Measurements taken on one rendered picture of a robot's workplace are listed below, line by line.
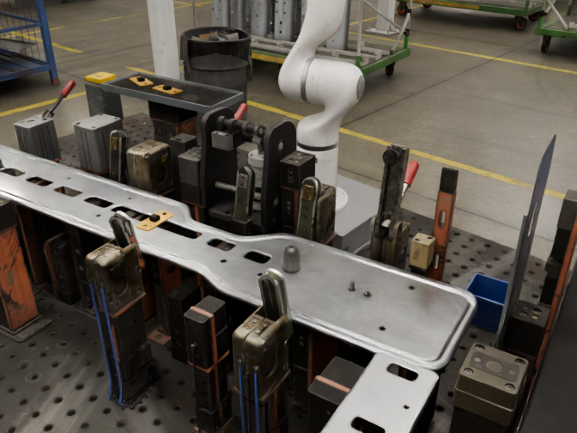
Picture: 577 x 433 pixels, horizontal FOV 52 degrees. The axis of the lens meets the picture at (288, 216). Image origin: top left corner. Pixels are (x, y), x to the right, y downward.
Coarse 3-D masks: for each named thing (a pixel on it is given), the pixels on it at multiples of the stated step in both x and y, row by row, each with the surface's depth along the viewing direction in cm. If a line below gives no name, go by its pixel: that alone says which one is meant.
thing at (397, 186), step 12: (396, 144) 107; (384, 156) 104; (396, 156) 104; (408, 156) 107; (384, 168) 108; (396, 168) 108; (384, 180) 109; (396, 180) 108; (384, 192) 109; (396, 192) 108; (384, 204) 111; (396, 204) 109; (384, 216) 113; (396, 216) 110
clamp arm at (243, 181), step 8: (240, 168) 125; (248, 168) 125; (240, 176) 125; (248, 176) 125; (240, 184) 126; (248, 184) 125; (240, 192) 127; (248, 192) 126; (240, 200) 127; (248, 200) 126; (240, 208) 128; (248, 208) 127; (240, 216) 128; (248, 216) 128
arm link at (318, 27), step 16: (320, 0) 149; (336, 0) 149; (320, 16) 150; (336, 16) 151; (304, 32) 153; (320, 32) 152; (336, 32) 155; (304, 48) 155; (288, 64) 156; (304, 64) 156; (288, 80) 157; (304, 80) 156; (288, 96) 161; (304, 96) 158
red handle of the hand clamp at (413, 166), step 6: (414, 162) 116; (408, 168) 116; (414, 168) 116; (408, 174) 115; (414, 174) 116; (408, 180) 115; (408, 186) 115; (402, 198) 114; (390, 216) 112; (384, 222) 112; (390, 222) 112; (384, 228) 112
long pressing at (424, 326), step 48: (0, 144) 162; (0, 192) 138; (48, 192) 138; (96, 192) 138; (144, 192) 137; (144, 240) 119; (192, 240) 119; (240, 240) 119; (288, 240) 119; (240, 288) 105; (288, 288) 105; (336, 288) 105; (384, 288) 105; (432, 288) 105; (336, 336) 95; (384, 336) 94; (432, 336) 94
